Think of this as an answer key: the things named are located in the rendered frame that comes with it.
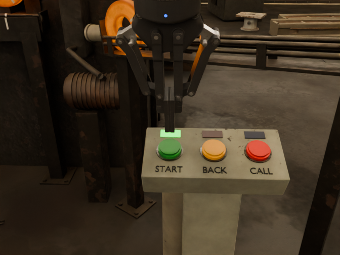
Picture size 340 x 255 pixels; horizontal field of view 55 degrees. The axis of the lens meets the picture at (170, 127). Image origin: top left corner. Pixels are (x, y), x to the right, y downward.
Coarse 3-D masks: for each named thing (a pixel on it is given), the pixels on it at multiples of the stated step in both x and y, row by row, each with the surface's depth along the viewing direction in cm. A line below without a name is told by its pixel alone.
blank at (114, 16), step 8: (120, 0) 95; (128, 0) 96; (112, 8) 98; (120, 8) 96; (128, 8) 94; (112, 16) 99; (120, 16) 97; (128, 16) 95; (112, 24) 100; (120, 24) 102; (112, 32) 102; (112, 40) 103
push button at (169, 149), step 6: (162, 144) 56; (168, 144) 56; (174, 144) 56; (180, 144) 56; (162, 150) 55; (168, 150) 55; (174, 150) 55; (180, 150) 55; (162, 156) 55; (168, 156) 54; (174, 156) 54
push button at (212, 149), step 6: (204, 144) 56; (210, 144) 56; (216, 144) 56; (222, 144) 56; (204, 150) 55; (210, 150) 55; (216, 150) 55; (222, 150) 55; (210, 156) 54; (216, 156) 54; (222, 156) 55
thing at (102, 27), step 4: (100, 20) 101; (104, 20) 102; (100, 24) 101; (104, 24) 102; (100, 28) 101; (104, 28) 103; (100, 32) 102; (104, 32) 103; (104, 40) 103; (104, 48) 104; (104, 52) 104
